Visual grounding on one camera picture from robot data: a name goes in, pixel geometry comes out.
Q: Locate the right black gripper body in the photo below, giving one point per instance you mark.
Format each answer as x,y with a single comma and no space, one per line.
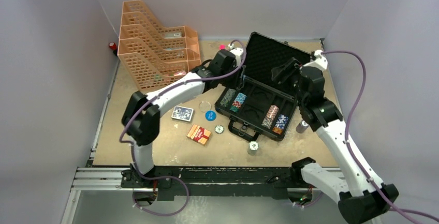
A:
293,77

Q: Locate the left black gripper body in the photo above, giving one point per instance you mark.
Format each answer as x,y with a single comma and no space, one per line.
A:
233,80

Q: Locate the black poker chip case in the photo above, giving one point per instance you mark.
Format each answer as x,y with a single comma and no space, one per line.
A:
262,54

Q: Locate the white poker chip stack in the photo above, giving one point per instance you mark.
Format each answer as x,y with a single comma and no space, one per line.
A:
302,127
253,147

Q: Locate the white poker chip stack front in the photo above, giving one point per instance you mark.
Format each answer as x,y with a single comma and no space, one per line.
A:
253,147

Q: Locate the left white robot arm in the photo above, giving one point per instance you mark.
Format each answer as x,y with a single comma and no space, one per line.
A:
141,119

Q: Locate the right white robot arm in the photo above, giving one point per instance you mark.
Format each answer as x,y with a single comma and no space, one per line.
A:
361,195

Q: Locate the green poker chip row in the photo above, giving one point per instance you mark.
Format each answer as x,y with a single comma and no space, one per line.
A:
227,97

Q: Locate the blue red chip row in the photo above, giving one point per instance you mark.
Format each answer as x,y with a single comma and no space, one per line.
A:
238,102

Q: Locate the clear round disc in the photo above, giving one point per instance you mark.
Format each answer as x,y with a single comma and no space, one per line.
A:
205,106

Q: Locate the blue round button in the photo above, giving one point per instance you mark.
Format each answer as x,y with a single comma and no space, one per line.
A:
210,115

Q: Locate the blue orange chip row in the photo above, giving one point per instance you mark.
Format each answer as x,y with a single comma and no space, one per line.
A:
280,124

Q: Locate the white poker chip flat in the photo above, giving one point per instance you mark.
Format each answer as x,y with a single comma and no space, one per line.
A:
219,129

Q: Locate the blue playing card deck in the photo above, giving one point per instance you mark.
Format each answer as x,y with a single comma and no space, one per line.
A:
181,113

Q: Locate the red playing card deck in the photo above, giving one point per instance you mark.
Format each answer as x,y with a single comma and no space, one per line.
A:
199,134

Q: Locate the orange plastic file organizer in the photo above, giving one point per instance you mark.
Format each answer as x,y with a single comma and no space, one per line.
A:
154,55

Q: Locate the red emergency button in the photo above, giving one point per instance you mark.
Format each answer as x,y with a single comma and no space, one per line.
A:
113,46

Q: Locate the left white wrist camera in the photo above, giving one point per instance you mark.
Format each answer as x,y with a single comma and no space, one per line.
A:
236,51

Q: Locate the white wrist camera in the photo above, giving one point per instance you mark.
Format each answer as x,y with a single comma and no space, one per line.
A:
318,60
236,51

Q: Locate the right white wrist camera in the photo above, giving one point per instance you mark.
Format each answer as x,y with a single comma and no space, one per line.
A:
318,60

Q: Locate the black metal base rail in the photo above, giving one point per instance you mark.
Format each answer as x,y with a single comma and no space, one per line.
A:
164,183

